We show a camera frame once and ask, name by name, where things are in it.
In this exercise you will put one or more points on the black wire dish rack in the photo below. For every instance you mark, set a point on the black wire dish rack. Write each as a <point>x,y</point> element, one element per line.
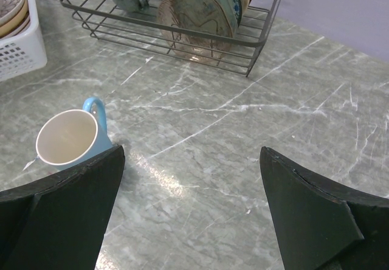
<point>107,22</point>

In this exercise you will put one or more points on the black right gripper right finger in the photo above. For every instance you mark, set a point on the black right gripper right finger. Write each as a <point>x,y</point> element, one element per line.
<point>320,223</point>

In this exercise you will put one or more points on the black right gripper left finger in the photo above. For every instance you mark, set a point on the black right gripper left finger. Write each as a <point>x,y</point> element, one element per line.
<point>59,222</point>

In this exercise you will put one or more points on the clear pink glass plate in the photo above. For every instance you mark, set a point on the clear pink glass plate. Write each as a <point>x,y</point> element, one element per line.
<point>202,16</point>

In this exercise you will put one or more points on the light blue mug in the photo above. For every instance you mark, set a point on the light blue mug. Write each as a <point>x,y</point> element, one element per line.
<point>74,136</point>

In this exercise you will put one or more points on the blue striped white plate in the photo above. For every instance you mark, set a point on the blue striped white plate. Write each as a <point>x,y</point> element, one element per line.
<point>20,28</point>

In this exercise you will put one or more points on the orange bear plate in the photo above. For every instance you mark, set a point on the orange bear plate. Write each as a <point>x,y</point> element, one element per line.
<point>15,21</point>

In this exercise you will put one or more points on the white plastic bin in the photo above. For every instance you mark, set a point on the white plastic bin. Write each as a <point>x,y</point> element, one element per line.
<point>25,51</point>

